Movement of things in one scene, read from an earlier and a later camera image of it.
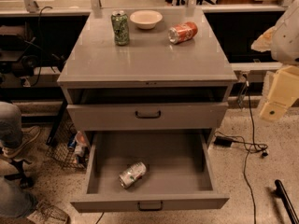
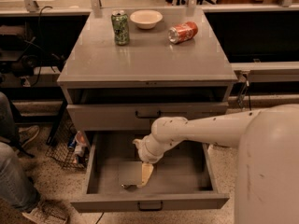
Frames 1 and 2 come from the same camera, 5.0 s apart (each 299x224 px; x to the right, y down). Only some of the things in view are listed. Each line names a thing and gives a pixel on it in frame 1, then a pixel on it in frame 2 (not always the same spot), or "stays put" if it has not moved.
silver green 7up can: x=132 y=174 to x=129 y=187
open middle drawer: x=178 y=175 stays put
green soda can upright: x=121 y=27 stays put
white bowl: x=146 y=19 stays put
